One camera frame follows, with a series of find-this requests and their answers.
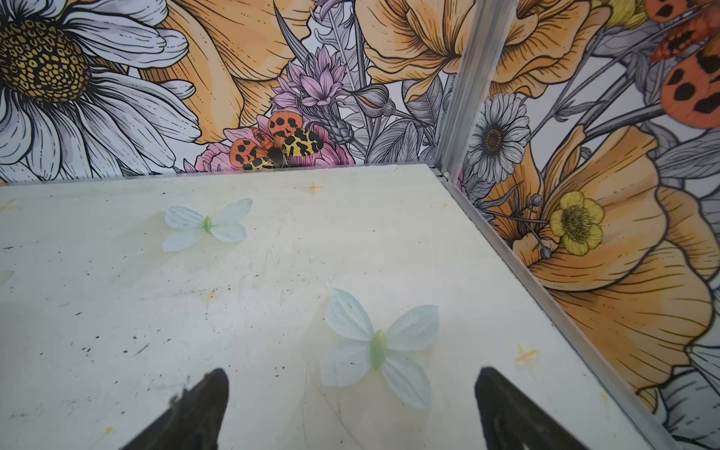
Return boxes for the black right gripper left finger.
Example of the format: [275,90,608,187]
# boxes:
[123,367,230,450]

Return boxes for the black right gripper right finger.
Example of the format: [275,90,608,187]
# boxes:
[474,367,585,450]

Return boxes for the aluminium table edge rail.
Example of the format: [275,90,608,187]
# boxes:
[429,165,679,449]

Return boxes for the vertical aluminium corner post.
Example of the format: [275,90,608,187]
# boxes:
[436,1,518,183]

